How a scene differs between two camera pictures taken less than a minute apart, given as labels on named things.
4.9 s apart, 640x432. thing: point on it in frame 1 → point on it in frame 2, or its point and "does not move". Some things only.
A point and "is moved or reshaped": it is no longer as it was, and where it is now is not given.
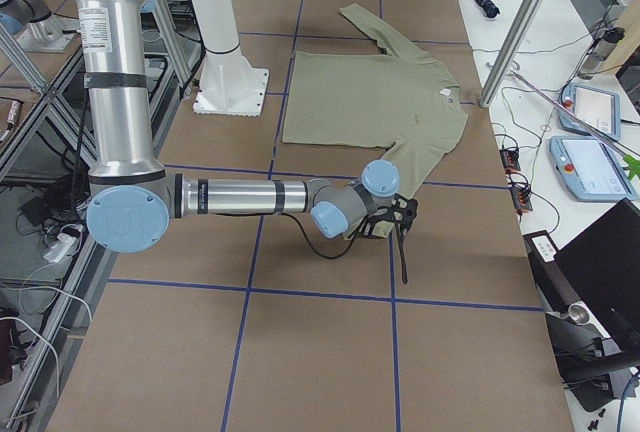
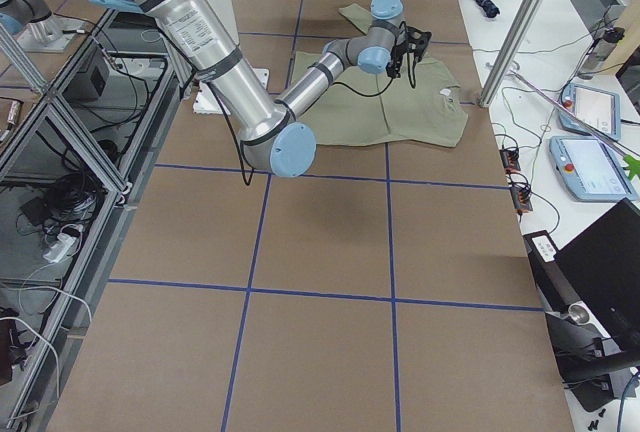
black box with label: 555,289 does not move
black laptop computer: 602,260 does not move
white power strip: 60,249 does not move
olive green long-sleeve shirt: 398,100 is moved or reshaped
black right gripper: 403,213 → 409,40
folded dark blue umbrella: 490,8 does not move
